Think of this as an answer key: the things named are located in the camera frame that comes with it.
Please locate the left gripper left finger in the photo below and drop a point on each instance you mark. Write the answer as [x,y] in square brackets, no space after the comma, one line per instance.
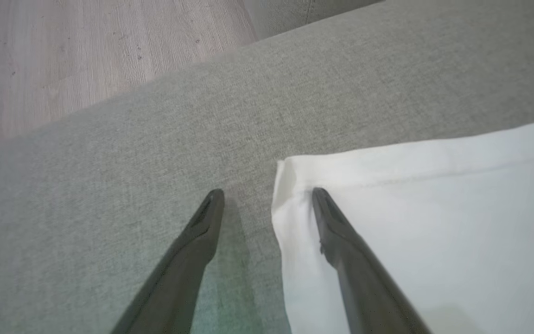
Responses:
[179,287]

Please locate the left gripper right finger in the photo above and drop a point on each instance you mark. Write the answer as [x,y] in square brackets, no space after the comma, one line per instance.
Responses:
[364,287]

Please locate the white cloth garment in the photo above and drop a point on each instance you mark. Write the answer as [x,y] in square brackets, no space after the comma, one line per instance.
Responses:
[457,222]

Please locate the large grey sofa seat cushion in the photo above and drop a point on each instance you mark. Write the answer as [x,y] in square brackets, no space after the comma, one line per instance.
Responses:
[155,139]

